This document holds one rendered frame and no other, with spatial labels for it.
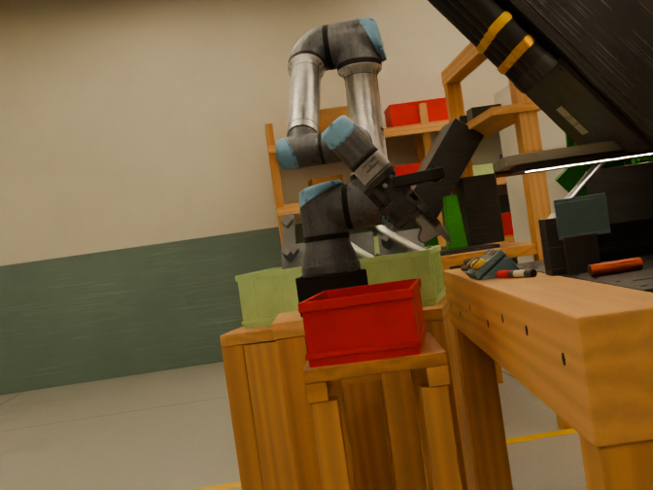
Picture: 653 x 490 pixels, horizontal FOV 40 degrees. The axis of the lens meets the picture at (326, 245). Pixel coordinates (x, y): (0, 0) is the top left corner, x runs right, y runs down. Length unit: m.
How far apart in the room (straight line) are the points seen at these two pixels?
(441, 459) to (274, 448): 1.17
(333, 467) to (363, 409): 1.03
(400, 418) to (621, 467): 1.15
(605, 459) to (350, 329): 0.68
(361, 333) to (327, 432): 0.19
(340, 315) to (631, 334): 0.70
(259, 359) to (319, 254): 0.59
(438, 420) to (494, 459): 0.88
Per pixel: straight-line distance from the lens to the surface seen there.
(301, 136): 2.08
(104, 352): 9.16
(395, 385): 2.17
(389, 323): 1.63
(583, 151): 1.66
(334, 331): 1.64
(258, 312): 2.82
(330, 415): 1.64
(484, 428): 2.50
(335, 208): 2.23
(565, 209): 1.72
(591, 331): 1.05
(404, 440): 2.20
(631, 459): 1.09
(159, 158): 9.08
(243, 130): 9.05
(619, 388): 1.07
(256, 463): 2.80
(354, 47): 2.32
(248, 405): 2.76
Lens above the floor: 1.02
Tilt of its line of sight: level
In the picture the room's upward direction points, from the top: 8 degrees counter-clockwise
